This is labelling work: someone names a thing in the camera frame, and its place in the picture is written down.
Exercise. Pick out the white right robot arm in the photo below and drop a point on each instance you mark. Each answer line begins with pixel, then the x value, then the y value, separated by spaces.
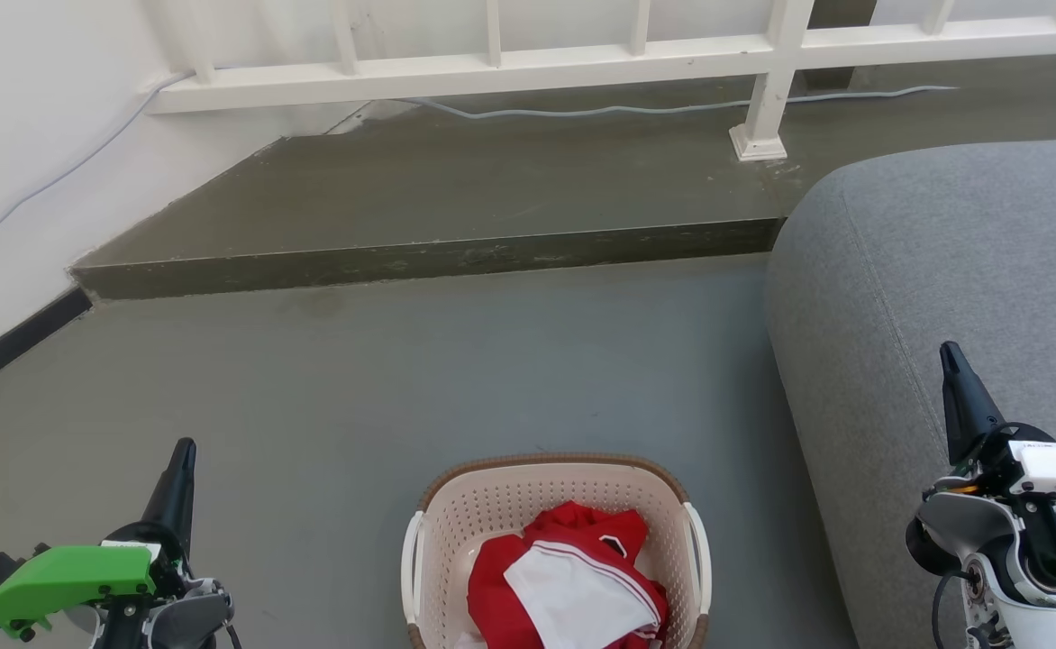
pixel 960 525

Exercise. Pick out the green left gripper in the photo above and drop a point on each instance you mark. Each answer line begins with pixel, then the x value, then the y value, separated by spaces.
pixel 68 572

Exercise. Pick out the white wooden railing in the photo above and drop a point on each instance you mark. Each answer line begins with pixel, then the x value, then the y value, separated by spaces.
pixel 528 74

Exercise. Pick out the red and white garment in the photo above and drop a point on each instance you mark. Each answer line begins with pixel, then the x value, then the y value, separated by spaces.
pixel 501 586

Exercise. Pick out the black baseboard strip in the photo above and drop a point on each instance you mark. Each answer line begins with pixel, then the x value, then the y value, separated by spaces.
pixel 14 342

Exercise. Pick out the grey fabric sofa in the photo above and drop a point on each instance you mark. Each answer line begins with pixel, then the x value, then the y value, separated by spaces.
pixel 924 270

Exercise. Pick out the beige perforated plastic laundry basket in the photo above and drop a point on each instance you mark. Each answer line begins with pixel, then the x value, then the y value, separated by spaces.
pixel 492 505

